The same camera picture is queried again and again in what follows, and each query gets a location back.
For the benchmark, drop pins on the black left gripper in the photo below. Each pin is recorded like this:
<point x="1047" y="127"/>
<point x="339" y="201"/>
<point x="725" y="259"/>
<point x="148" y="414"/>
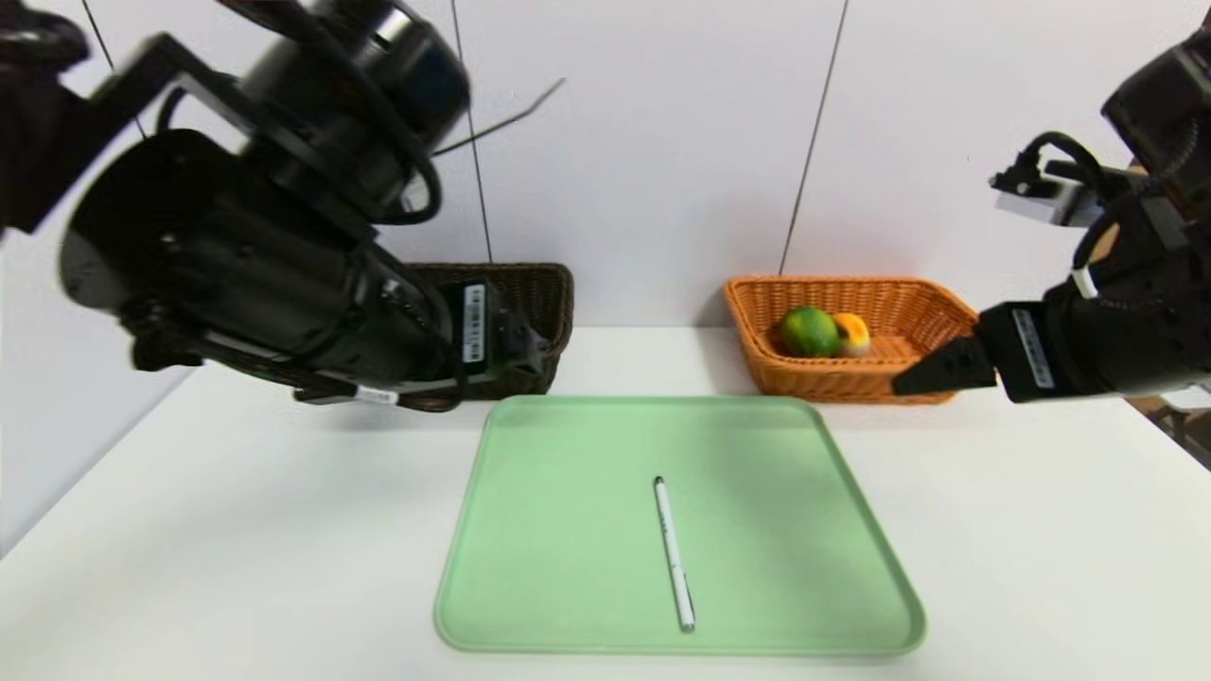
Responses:
<point x="476" y="324"/>

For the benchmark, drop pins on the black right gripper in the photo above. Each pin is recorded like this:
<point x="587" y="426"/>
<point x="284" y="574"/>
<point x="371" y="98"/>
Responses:
<point x="1027" y="352"/>

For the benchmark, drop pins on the yellow topped round pastry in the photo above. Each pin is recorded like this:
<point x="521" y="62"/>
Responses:
<point x="854" y="331"/>

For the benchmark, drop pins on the green round citrus fruit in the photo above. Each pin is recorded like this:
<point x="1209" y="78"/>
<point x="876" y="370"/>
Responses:
<point x="809" y="331"/>

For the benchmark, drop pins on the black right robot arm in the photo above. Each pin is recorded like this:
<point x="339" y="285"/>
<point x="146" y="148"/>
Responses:
<point x="1145" y="331"/>

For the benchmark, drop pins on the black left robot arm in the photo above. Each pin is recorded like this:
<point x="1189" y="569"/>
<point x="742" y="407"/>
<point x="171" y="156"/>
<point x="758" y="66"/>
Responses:
<point x="236" y="265"/>

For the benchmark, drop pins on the dark brown wicker basket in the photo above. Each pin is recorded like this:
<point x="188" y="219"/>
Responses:
<point x="553" y="303"/>

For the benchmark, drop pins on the orange wicker basket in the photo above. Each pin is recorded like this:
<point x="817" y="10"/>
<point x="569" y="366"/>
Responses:
<point x="833" y="383"/>

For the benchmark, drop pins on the light green plastic tray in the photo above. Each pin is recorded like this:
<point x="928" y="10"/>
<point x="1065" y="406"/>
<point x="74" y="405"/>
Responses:
<point x="568" y="530"/>

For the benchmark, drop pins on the thin black zip tie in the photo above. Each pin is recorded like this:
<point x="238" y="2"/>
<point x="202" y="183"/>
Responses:
<point x="501" y="126"/>

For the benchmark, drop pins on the slim white pen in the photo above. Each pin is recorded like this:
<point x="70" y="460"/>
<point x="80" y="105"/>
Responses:
<point x="674" y="558"/>

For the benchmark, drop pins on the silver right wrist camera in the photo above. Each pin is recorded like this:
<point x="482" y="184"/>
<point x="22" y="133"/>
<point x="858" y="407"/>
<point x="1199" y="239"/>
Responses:
<point x="1050" y="203"/>

